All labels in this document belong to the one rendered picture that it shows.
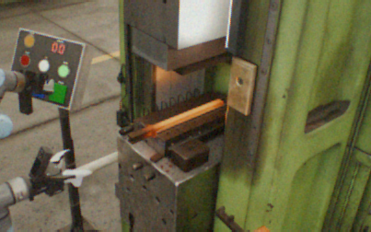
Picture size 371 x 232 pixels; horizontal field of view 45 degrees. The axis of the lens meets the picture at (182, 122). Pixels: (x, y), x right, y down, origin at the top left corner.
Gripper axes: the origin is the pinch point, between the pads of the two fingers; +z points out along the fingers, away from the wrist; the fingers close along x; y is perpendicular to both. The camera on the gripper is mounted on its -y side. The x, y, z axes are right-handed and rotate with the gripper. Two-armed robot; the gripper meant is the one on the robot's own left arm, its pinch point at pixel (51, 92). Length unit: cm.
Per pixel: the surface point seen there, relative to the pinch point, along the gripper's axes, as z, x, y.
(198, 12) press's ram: -20, -61, 39
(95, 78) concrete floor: 210, 111, 3
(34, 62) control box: 5.2, 15.4, 9.9
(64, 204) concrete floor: 82, 32, -72
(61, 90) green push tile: 4.4, -1.4, 1.5
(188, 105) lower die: 24, -50, 9
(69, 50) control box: 5.2, -0.3, 18.5
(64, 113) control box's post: 24.5, 8.0, -10.1
